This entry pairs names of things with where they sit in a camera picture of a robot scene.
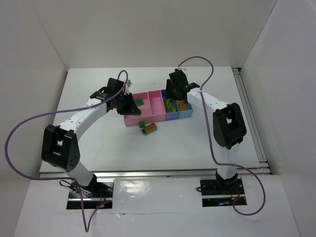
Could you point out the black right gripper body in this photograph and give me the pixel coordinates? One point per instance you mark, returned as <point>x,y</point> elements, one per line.
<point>176,91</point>

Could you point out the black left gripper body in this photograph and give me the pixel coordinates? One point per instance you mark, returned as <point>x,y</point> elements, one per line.
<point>127,104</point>

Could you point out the yellow round printed lego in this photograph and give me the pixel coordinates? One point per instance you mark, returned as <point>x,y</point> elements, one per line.
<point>181,105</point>

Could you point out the small dark green lego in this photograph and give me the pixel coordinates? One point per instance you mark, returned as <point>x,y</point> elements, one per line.
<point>142,124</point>

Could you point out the long green lego brick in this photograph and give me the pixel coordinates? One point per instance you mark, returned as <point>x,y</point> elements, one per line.
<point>139,102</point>

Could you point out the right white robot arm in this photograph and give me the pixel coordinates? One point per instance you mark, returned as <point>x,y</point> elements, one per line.
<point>225,124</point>

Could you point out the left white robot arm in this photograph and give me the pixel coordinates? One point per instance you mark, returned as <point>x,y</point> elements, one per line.
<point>60,146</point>

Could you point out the lime lego in blue bin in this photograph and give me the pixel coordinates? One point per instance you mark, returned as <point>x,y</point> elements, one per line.
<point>168,104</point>

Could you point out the narrow pink bin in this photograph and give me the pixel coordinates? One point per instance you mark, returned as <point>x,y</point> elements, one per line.
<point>157,105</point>

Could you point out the large pink bin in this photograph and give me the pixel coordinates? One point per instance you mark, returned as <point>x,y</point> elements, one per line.
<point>146,111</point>

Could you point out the dark blue bin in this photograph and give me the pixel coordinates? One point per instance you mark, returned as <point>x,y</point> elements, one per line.
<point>172,115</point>

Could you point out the light blue bin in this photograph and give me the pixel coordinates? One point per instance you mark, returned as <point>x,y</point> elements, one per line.
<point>187,113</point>

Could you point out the aluminium front rail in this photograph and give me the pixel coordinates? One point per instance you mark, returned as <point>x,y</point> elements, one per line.
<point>156,173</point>

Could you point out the aluminium side rail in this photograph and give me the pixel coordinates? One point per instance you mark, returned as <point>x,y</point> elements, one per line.
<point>264,167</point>

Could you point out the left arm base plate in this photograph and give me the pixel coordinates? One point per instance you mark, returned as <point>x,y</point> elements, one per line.
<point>103,196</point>

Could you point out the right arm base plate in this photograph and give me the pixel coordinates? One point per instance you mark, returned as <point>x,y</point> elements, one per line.
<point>213,196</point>

